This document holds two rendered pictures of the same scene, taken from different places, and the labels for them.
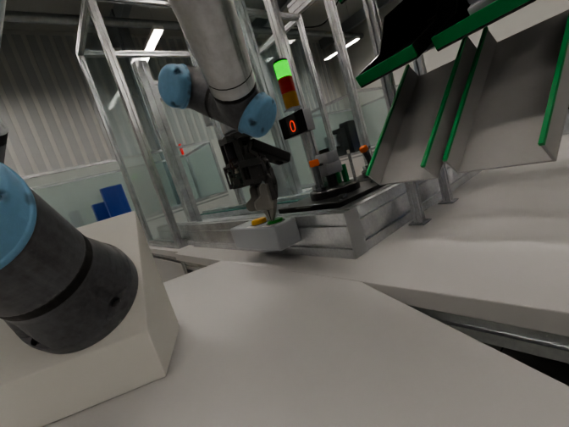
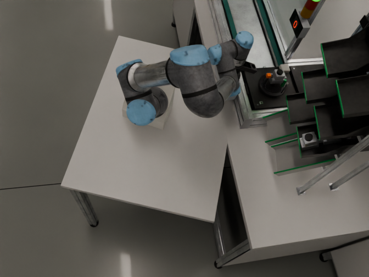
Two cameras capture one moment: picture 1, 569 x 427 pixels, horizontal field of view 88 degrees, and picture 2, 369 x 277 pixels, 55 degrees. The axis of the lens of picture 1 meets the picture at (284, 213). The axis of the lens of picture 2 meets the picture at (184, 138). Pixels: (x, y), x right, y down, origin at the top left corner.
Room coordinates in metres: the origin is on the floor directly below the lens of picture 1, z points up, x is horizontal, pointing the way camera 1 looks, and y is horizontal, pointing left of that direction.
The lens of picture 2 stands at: (-0.38, -0.10, 2.41)
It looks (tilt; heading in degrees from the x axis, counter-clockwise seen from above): 63 degrees down; 15
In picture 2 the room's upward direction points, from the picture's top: 15 degrees clockwise
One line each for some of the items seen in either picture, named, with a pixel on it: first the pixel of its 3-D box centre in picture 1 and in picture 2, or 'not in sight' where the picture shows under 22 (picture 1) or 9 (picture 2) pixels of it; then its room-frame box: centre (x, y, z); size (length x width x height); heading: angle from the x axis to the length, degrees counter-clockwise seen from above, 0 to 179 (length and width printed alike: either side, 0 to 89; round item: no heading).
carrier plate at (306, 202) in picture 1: (336, 196); (270, 87); (0.82, -0.15, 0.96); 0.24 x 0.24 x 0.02; 37
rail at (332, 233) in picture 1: (246, 231); (228, 52); (0.95, 0.13, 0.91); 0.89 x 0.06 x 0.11; 37
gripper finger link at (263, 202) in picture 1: (264, 203); not in sight; (0.67, 0.04, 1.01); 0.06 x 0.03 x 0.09; 127
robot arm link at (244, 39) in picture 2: not in sight; (241, 45); (0.69, 0.05, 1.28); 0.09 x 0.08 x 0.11; 145
